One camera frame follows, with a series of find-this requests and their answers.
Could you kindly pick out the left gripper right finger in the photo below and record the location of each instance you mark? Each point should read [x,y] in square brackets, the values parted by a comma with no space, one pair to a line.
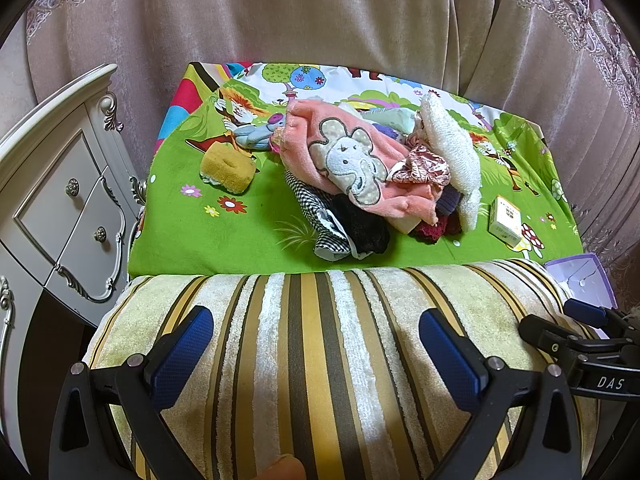
[546,442]

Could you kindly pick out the pink elephant fleece blanket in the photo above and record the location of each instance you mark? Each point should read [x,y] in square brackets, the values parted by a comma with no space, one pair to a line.
[338,153]

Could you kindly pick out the purple box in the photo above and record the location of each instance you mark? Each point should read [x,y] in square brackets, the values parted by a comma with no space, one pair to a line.
[585,278]

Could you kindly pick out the white ornate nightstand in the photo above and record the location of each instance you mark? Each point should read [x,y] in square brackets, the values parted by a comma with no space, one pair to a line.
[67,218]

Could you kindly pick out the blue plush pig toy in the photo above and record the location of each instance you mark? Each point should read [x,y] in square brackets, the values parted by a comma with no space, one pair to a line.
[257,137]

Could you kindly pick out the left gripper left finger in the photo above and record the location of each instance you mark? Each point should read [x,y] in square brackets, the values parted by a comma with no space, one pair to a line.
[85,442]

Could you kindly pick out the pink satin curtain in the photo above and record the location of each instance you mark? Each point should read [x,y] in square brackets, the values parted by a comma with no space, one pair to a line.
[568,65]

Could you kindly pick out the light blue cloth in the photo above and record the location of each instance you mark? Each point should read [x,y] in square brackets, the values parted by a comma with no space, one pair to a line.
[401,119]

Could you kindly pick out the green cartoon print sheet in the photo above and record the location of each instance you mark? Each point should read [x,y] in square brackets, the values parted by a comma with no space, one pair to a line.
[191,227]

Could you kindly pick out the yellow sponge toy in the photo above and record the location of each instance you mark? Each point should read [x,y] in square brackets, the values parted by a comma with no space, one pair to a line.
[223,165]

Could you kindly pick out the black white houndstooth cloth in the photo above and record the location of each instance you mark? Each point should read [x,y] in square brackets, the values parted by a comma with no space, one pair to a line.
[332,242]

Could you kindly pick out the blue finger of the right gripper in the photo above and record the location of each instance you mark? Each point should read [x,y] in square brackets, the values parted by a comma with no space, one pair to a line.
[585,312]

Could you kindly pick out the striped velvet sofa cushion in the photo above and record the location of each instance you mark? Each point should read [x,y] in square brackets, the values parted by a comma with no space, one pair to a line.
[328,366]

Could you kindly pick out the small white carton box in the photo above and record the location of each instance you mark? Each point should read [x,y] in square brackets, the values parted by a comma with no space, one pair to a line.
[505,221]

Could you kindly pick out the red patterned cloth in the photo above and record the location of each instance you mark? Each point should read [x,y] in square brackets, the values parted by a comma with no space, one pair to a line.
[421,166]

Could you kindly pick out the dark red knitted item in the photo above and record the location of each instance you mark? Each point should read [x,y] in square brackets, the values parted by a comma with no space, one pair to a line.
[447,225]

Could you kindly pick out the white fluffy towel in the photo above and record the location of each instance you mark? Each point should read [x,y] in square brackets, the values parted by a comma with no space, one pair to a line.
[451,142]

